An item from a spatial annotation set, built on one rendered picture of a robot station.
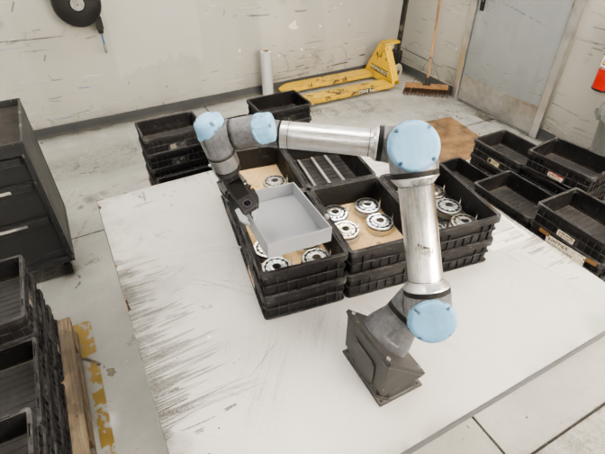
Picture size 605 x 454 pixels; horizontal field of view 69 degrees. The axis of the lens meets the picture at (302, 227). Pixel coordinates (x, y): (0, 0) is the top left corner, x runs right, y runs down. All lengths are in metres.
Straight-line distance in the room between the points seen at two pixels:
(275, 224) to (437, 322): 0.56
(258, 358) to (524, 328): 0.89
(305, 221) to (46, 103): 3.56
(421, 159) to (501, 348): 0.78
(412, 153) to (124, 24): 3.73
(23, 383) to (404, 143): 1.66
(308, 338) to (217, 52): 3.68
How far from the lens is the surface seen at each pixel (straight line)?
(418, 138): 1.04
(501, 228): 2.07
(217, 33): 4.72
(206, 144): 1.13
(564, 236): 2.49
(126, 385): 2.38
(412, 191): 1.07
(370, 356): 1.30
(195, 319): 1.59
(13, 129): 2.78
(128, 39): 4.53
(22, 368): 2.13
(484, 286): 1.78
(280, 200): 1.46
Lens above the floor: 1.89
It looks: 39 degrees down
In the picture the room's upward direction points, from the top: straight up
